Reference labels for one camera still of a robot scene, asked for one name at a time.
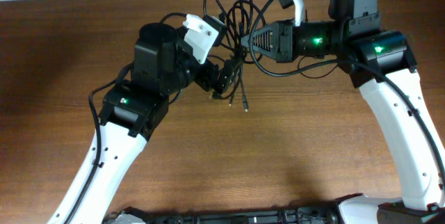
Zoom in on right camera black cable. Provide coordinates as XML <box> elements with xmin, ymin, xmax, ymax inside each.
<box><xmin>248</xmin><ymin>0</ymin><xmax>445</xmax><ymax>190</ymax></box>

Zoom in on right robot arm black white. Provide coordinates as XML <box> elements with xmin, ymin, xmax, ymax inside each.
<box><xmin>241</xmin><ymin>0</ymin><xmax>444</xmax><ymax>223</ymax></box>

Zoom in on black HDMI cable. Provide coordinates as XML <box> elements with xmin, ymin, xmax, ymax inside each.
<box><xmin>203</xmin><ymin>0</ymin><xmax>267</xmax><ymax>113</ymax></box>

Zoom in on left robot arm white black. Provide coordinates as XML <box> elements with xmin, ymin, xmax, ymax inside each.
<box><xmin>49</xmin><ymin>19</ymin><xmax>232</xmax><ymax>223</ymax></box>

